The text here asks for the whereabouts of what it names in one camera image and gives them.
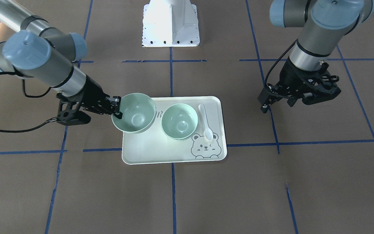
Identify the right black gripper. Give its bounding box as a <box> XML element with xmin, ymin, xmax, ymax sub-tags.
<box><xmin>74</xmin><ymin>75</ymin><xmax>123</xmax><ymax>119</ymax></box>

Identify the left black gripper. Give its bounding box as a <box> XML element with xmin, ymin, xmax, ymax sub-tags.
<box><xmin>258</xmin><ymin>58</ymin><xmax>330</xmax><ymax>114</ymax></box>

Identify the green bowl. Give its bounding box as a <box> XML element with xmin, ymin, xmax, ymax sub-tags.
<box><xmin>161</xmin><ymin>103</ymin><xmax>198</xmax><ymax>140</ymax></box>
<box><xmin>111</xmin><ymin>93</ymin><xmax>157</xmax><ymax>134</ymax></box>

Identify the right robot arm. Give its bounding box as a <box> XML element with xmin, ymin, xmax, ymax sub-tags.
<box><xmin>0</xmin><ymin>0</ymin><xmax>123</xmax><ymax>123</ymax></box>

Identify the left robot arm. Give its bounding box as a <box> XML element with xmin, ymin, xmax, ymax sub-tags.
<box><xmin>258</xmin><ymin>0</ymin><xmax>374</xmax><ymax>113</ymax></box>

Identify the white tray with bear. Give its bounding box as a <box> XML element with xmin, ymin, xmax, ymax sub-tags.
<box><xmin>122</xmin><ymin>96</ymin><xmax>227</xmax><ymax>164</ymax></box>

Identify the green bowl on tray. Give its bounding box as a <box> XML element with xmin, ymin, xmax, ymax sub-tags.
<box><xmin>161</xmin><ymin>103</ymin><xmax>198</xmax><ymax>140</ymax></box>

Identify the white plastic spoon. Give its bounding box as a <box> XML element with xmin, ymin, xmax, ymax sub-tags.
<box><xmin>198</xmin><ymin>104</ymin><xmax>213</xmax><ymax>142</ymax></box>

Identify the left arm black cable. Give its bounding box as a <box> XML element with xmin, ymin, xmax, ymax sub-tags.
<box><xmin>263</xmin><ymin>40</ymin><xmax>297</xmax><ymax>98</ymax></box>

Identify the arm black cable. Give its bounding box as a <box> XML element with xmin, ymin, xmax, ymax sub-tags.
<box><xmin>263</xmin><ymin>40</ymin><xmax>297</xmax><ymax>98</ymax></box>
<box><xmin>0</xmin><ymin>71</ymin><xmax>59</xmax><ymax>133</ymax></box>

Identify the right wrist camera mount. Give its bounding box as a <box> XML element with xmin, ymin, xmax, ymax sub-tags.
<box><xmin>56</xmin><ymin>93</ymin><xmax>92</xmax><ymax>126</ymax></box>

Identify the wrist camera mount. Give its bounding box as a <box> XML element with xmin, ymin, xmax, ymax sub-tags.
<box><xmin>287</xmin><ymin>62</ymin><xmax>341</xmax><ymax>107</ymax></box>
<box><xmin>56</xmin><ymin>93</ymin><xmax>92</xmax><ymax>126</ymax></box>

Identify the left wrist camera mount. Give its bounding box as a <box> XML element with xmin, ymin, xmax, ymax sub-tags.
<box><xmin>287</xmin><ymin>62</ymin><xmax>341</xmax><ymax>107</ymax></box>

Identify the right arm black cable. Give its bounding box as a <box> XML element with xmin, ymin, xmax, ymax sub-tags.
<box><xmin>0</xmin><ymin>71</ymin><xmax>59</xmax><ymax>133</ymax></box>

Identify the white camera pillar with base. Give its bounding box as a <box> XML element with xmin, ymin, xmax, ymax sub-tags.
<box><xmin>142</xmin><ymin>0</ymin><xmax>200</xmax><ymax>47</ymax></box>

